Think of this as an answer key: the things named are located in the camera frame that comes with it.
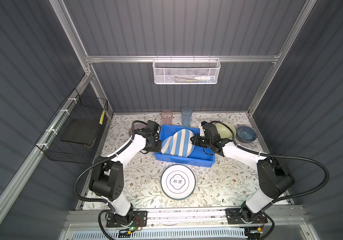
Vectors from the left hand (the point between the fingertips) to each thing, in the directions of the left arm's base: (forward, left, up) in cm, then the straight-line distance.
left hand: (157, 148), depth 89 cm
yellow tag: (+11, +30, +16) cm, 36 cm away
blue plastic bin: (-4, -26, -7) cm, 27 cm away
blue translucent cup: (+29, -21, +1) cm, 35 cm away
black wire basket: (+15, +42, +22) cm, 49 cm away
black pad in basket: (-2, +35, +21) cm, 41 cm away
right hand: (+3, -21, +4) cm, 21 cm away
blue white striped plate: (+5, -10, -5) cm, 12 cm away
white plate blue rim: (-18, -11, -8) cm, 23 cm away
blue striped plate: (0, -18, +2) cm, 18 cm away
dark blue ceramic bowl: (+12, -62, -6) cm, 64 cm away
